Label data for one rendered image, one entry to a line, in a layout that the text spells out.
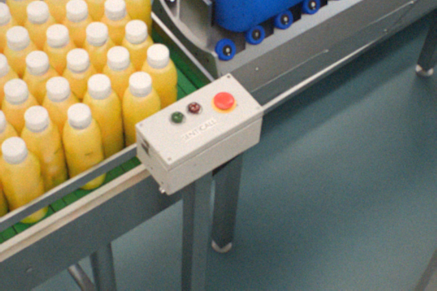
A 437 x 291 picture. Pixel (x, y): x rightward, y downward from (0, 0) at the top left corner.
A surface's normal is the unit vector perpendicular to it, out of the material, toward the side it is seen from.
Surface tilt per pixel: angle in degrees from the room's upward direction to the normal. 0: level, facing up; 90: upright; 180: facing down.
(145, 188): 90
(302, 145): 0
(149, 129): 0
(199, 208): 90
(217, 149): 90
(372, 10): 71
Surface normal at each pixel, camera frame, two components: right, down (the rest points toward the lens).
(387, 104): 0.04, -0.58
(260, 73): 0.57, 0.44
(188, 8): -0.81, 0.46
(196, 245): 0.59, 0.67
